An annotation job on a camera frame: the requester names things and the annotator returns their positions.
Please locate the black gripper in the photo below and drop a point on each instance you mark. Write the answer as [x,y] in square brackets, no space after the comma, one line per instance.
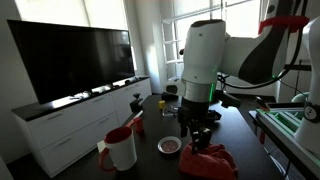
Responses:
[195,113]

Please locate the small white bowl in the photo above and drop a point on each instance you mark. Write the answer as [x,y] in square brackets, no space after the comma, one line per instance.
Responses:
[169,145]

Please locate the red cloth towel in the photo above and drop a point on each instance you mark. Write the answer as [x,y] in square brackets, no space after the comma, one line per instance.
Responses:
[210,165]

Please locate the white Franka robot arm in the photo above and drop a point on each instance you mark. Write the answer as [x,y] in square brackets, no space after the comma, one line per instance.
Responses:
[203,50]

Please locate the clear safety glasses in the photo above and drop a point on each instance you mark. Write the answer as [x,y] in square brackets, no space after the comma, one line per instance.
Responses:
[170,111]

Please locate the small yellow cube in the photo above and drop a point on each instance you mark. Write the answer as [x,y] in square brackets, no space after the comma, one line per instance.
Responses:
[161,104]

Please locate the small black box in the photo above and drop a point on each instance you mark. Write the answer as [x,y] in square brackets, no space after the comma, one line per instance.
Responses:
[168,97]

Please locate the black table clamp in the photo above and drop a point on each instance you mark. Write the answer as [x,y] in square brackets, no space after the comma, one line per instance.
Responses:
[136,105]

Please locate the red and black hand tool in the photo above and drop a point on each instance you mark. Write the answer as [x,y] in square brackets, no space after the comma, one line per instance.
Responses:
[262,102]

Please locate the green and white tray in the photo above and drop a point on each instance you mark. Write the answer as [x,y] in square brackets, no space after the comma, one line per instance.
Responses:
[283,120]

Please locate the white paper card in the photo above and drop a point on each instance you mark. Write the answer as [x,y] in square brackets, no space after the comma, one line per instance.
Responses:
[101,146]

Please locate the pale green round object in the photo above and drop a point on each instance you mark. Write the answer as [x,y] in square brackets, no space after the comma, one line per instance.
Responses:
[300,97]

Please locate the white sideboard with black top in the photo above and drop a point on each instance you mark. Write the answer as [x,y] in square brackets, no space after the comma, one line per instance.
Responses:
[73,126]

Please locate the large black flat television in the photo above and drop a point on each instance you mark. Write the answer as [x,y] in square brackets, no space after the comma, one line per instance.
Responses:
[70,60]

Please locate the black exterior camera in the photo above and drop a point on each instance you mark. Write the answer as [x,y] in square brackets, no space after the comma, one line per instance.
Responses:
[181,51]

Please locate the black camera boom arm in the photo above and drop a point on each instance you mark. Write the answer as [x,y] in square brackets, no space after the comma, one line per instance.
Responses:
[298,67]

